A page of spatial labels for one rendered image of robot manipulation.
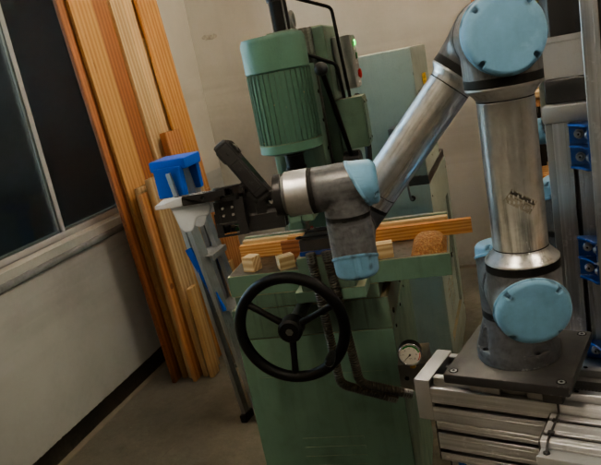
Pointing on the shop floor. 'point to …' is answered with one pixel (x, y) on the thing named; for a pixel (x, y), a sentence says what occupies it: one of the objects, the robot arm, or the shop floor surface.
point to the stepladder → (207, 265)
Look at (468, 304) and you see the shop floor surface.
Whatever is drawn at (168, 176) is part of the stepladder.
